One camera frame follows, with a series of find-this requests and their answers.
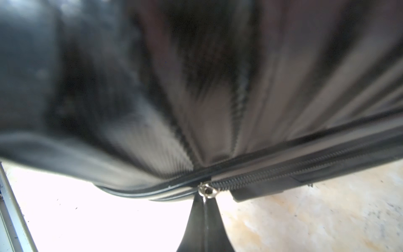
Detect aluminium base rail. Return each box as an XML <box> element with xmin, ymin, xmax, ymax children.
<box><xmin>1</xmin><ymin>168</ymin><xmax>38</xmax><ymax>252</ymax></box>

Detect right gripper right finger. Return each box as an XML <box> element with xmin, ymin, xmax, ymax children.
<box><xmin>204</xmin><ymin>198</ymin><xmax>235</xmax><ymax>252</ymax></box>

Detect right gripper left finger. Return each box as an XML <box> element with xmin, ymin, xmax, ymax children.
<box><xmin>177</xmin><ymin>194</ymin><xmax>205</xmax><ymax>252</ymax></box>

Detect black ribbed hard-shell suitcase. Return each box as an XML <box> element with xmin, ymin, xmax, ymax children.
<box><xmin>1</xmin><ymin>1</ymin><xmax>403</xmax><ymax>201</ymax></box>

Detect silver zipper pull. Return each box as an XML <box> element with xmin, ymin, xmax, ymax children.
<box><xmin>198</xmin><ymin>183</ymin><xmax>220</xmax><ymax>199</ymax></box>

